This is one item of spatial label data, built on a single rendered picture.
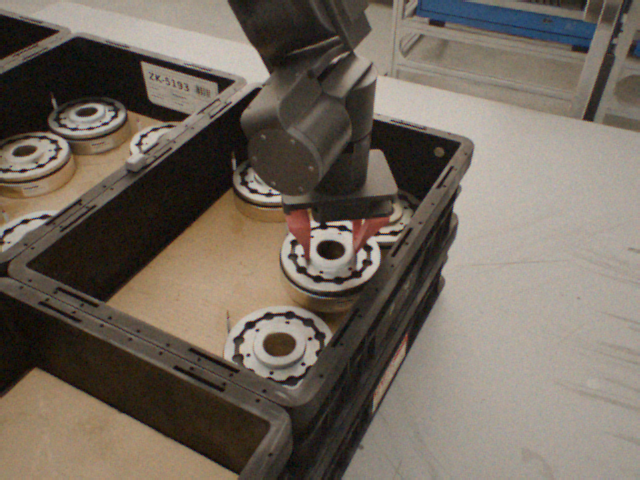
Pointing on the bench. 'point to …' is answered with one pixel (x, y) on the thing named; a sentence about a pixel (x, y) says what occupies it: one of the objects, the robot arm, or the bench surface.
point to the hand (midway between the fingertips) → (331, 246)
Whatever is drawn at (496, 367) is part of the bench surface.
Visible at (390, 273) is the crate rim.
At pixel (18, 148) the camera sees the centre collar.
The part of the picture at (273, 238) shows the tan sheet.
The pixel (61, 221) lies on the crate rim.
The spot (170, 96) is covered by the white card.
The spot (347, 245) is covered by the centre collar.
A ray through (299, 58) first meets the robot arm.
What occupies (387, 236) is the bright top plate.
